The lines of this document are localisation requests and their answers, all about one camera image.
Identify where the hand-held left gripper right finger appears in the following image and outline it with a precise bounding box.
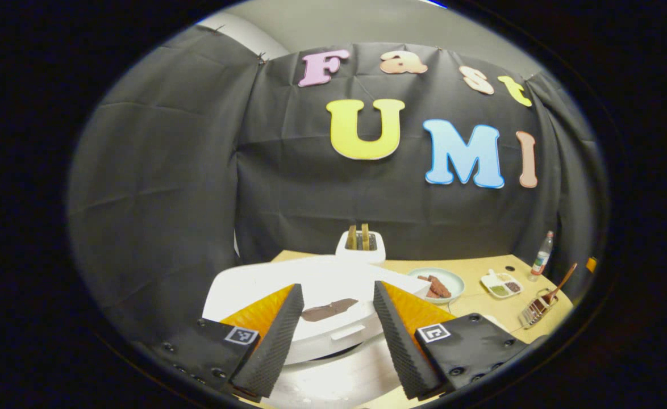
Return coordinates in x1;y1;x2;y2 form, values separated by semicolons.
372;280;530;400

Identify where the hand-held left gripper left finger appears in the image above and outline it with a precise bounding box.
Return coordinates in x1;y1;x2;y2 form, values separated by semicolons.
166;283;305;398

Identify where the brown wooden spoon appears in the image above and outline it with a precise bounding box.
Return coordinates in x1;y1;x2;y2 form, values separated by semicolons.
544;263;577;304

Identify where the metal wire chopstick holder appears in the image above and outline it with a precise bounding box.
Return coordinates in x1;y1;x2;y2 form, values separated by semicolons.
518;289;560;330

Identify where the white rice cooker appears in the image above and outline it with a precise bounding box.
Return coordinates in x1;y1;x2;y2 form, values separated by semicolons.
203;256;432;407

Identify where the clear plastic water bottle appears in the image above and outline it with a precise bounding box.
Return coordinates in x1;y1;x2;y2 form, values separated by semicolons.
528;231;555;282

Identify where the pale green plate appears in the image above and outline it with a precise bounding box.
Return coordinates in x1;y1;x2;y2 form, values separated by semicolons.
406;268;465;304

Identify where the white seasoning dish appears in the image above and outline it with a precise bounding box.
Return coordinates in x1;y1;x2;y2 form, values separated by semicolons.
480;269;524;299

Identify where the white toaster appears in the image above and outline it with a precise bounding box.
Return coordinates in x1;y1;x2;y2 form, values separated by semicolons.
335;230;386;266

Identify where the black backdrop cloth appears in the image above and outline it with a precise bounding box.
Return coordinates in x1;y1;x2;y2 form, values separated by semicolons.
66;26;610;341

